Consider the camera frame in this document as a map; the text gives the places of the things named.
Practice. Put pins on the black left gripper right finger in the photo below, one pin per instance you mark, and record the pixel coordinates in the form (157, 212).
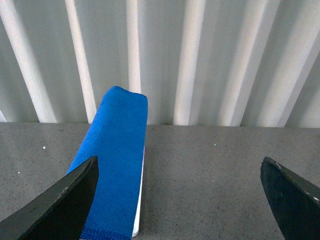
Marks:
(293, 200)

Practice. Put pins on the blue microfiber cloth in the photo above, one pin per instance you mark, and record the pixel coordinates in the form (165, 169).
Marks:
(117, 138)

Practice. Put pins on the white rack with wooden bars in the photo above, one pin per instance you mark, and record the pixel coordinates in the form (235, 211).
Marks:
(138, 209)

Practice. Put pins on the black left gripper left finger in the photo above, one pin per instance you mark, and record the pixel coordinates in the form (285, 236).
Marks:
(60, 212)

